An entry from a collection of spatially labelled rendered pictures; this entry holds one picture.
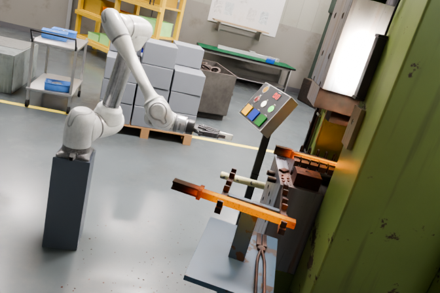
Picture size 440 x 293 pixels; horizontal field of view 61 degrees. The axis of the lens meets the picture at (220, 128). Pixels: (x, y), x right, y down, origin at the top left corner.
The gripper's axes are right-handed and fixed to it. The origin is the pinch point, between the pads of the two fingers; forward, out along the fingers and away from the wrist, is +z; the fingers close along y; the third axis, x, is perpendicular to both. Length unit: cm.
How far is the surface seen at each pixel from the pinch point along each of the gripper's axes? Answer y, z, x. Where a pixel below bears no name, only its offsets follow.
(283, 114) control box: -42, 31, 9
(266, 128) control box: -38.1, 23.3, -1.3
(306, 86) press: -697, 171, -59
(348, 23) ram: 13, 37, 66
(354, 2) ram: 13, 36, 74
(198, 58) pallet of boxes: -266, -48, -3
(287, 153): 0.7, 31.9, -0.3
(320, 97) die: 7.6, 37.0, 32.1
